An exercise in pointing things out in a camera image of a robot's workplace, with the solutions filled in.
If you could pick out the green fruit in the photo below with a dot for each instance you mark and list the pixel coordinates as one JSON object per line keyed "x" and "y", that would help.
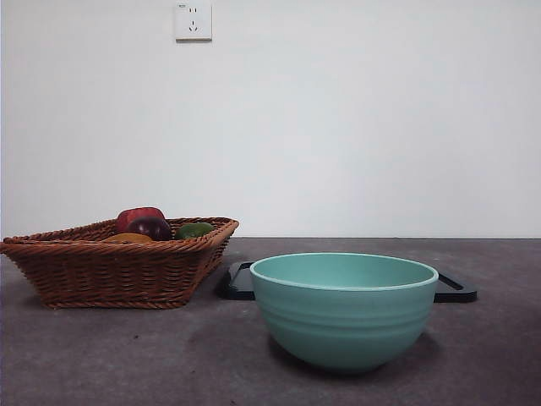
{"x": 193, "y": 229}

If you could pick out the teal ribbed bowl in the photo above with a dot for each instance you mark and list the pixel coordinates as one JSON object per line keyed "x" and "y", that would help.
{"x": 344, "y": 321}

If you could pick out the brown wicker basket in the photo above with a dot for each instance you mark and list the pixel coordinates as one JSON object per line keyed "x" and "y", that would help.
{"x": 110, "y": 275}

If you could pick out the dark purple round fruit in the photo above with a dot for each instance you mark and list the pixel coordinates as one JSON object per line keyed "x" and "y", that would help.
{"x": 149, "y": 228}

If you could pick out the white wall socket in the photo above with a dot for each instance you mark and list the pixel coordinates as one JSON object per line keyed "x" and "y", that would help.
{"x": 193, "y": 21}

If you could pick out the black rectangular tray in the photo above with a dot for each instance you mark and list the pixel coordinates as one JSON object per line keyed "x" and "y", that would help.
{"x": 238, "y": 284}

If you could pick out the red apple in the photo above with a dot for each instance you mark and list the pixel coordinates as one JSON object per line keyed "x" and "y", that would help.
{"x": 139, "y": 213}

